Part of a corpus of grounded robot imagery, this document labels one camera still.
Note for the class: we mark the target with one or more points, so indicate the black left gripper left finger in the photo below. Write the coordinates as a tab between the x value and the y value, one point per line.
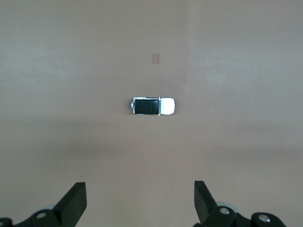
71	208

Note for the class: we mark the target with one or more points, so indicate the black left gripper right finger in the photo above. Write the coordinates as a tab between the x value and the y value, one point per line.
203	203

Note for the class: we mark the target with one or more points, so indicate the white toy jeep black roof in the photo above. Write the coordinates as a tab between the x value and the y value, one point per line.
165	106

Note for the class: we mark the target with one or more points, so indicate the small brown tape patch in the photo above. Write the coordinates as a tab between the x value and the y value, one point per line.
155	58

